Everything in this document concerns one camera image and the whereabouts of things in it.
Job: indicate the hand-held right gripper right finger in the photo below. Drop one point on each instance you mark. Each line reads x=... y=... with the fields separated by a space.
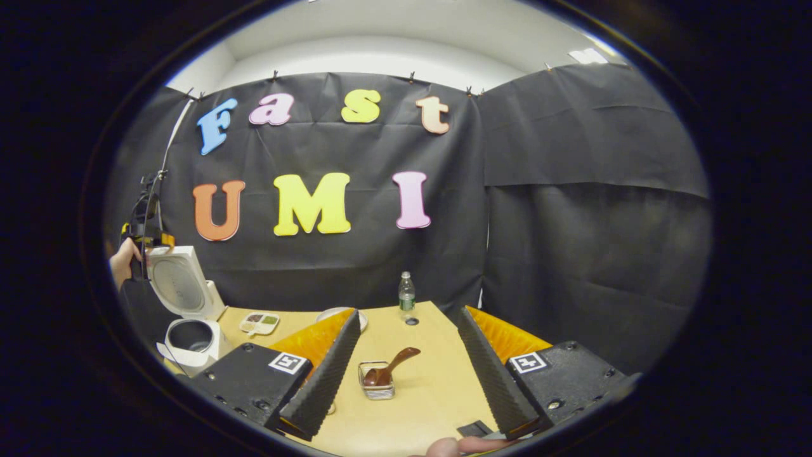
x=498 y=381

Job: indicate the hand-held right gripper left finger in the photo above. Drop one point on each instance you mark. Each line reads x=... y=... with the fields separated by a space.
x=327 y=381

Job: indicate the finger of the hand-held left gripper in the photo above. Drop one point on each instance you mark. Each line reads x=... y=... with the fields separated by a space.
x=167 y=239

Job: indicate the white rice cooker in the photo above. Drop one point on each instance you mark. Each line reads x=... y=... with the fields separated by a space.
x=181 y=285

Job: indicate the brown wooden spoon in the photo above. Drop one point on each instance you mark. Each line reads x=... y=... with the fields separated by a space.
x=387 y=368

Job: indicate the white round plate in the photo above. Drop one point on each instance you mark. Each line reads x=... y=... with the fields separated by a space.
x=336 y=313

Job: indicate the white divided condiment dish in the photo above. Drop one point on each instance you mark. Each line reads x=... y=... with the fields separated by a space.
x=259 y=324

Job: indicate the green plastic bottle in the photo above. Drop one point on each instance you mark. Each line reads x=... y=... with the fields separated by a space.
x=406 y=295

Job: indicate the black backdrop cloth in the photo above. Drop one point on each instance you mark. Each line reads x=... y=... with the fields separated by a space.
x=380 y=254

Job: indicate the ceiling light panel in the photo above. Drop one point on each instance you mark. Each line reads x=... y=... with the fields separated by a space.
x=588 y=56

